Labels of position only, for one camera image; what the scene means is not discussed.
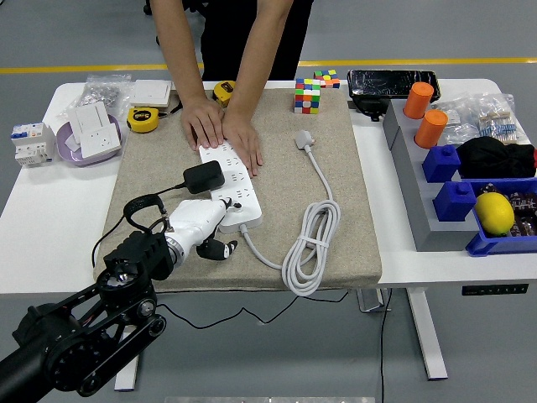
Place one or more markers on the person's left hand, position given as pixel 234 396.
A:
pixel 243 138

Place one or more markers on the person's right hand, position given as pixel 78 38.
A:
pixel 203 121

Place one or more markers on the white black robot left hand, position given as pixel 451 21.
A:
pixel 195 220

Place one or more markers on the black power adapter plug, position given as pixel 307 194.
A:
pixel 203 176

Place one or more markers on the white power strip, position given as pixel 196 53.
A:
pixel 243 193

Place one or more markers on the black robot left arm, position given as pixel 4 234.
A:
pixel 84 348

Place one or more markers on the person's left forearm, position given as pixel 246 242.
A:
pixel 262 54

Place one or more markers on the person's right forearm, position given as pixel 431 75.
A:
pixel 180 50

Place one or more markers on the grey-brown fabric mat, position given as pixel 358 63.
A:
pixel 277 176

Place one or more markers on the yellow tape measure black label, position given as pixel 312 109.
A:
pixel 142 119

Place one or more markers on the large colourful puzzle cube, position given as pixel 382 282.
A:
pixel 307 95

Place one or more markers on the person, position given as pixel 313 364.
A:
pixel 235 33

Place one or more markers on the small colourful puzzle cube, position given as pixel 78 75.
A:
pixel 327 78

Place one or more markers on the clear bag of screws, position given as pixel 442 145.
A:
pixel 102 90

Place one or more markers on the purple bowl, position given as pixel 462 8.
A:
pixel 84 161

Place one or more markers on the black plastic holder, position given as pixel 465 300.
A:
pixel 369 107

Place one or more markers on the black wrapped plastic tray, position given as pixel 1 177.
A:
pixel 386 82

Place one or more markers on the white table leg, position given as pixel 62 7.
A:
pixel 428 344
pixel 126 378

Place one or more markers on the white circuit breaker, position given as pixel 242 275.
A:
pixel 31 144

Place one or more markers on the orange cylinder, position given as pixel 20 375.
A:
pixel 419 100
pixel 431 128

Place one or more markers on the grey stepped block base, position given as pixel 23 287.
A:
pixel 419 201

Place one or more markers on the grey metal box under table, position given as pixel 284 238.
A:
pixel 371 300

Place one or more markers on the blue square block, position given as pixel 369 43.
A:
pixel 440 161
pixel 455 201

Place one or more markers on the clear bag of small parts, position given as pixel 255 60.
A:
pixel 457 121

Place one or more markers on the black cloth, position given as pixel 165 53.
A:
pixel 497 157

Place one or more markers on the clear bag of resistors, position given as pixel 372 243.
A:
pixel 499 121

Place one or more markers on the yellow lemon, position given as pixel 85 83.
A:
pixel 494 213

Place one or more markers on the blue plastic bin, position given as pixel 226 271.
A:
pixel 491 245

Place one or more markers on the dark brown packaged parts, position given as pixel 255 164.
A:
pixel 522 205

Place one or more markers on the black table control panel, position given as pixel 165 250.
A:
pixel 495 289

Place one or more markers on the flat white wall switch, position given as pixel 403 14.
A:
pixel 149 92

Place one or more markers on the white wall socket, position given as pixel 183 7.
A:
pixel 100 140

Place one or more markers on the white wall switch with box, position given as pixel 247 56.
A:
pixel 88 117

